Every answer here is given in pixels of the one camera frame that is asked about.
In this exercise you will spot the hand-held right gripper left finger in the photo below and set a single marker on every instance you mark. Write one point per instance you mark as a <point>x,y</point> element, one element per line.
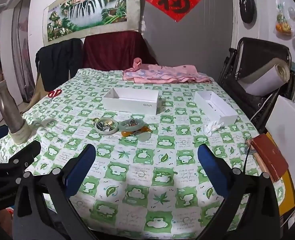
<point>80,170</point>

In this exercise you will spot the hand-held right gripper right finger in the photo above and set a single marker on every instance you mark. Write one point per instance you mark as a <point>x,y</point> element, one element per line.
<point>212,171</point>

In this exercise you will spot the pale green jade bangle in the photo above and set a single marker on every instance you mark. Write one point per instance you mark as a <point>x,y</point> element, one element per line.
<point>97,128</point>
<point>137,126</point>

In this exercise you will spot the pale jade oval pendant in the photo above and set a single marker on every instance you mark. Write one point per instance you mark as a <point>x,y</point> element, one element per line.
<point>145,137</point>

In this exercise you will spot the large white cardboard box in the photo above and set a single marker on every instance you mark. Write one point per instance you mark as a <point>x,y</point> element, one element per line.
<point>131,99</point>

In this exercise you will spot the metal thermos bottle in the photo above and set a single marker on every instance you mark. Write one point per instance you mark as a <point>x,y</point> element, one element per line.
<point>11,112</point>

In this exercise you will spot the crumpled white tissue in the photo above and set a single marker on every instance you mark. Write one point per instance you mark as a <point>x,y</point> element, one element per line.
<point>211,127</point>

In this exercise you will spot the white box lid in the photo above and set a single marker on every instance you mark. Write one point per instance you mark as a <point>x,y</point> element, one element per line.
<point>216,107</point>

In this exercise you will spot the green patterned tablecloth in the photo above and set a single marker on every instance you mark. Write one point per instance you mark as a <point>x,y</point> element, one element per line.
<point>147,175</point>

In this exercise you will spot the yellow board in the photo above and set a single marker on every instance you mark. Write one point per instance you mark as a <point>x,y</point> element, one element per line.
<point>287,195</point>

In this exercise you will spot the white board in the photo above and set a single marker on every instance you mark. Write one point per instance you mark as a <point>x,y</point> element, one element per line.
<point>287,122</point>

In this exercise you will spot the black jacket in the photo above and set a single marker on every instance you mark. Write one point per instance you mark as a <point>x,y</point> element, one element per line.
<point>58,60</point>

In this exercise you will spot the rolled white paper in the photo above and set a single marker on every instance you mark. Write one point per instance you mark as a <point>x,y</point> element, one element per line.
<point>265,76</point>

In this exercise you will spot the pink floral cloth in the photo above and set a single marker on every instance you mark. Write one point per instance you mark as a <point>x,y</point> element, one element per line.
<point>162,73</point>

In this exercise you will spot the black folding chair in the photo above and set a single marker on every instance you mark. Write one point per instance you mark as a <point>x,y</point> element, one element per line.
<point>252,62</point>

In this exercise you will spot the maroon velvet cloth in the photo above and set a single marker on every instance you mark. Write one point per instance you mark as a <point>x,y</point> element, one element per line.
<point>112,50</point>

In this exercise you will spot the waterfall landscape painting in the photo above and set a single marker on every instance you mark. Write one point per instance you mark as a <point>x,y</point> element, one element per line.
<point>87,7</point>

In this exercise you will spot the clear plastic bag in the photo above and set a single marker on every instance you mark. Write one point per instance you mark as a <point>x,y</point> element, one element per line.
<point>283,17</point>

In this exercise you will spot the black hanging bag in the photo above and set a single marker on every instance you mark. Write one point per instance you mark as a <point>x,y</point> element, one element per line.
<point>247,2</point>

